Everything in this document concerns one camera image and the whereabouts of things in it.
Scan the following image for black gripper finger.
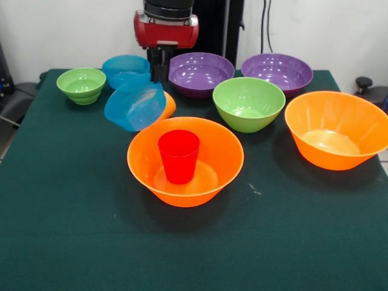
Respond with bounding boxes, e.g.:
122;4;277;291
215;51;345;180
147;49;161;84
160;49;170;83

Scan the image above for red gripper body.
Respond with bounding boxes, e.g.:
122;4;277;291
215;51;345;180
133;10;200;51

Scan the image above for small blue plastic bowl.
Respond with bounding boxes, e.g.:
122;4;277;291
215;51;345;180
104;73;167;133
101;55;152;91

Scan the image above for orange plastic cup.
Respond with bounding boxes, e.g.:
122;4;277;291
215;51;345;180
157;92;177;122

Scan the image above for medium green plastic bowl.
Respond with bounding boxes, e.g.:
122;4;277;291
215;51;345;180
212;76;286;133

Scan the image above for red plastic cup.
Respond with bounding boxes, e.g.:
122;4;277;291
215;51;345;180
158;129;201;185

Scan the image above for large orange plastic bowl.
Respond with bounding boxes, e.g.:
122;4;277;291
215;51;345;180
284;90;388;172
127;116;245;209

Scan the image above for purple plastic bowl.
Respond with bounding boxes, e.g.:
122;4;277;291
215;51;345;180
168;52;236;99
241;53;314;98

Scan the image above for small green plastic bowl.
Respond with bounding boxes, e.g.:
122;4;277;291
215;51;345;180
56;67;107;105

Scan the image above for black device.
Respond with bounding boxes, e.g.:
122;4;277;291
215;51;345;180
0;41;15;97

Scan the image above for dark green tablecloth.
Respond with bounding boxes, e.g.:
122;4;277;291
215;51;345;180
0;68;388;291

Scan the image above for black round knob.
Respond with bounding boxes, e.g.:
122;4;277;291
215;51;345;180
355;76;373;95

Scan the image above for dark brown rounded base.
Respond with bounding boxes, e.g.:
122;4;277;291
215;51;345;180
357;86;388;115

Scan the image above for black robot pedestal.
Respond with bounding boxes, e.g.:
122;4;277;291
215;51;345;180
142;0;246;70

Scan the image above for black wall cable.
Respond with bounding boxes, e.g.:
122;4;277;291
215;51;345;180
261;0;274;55

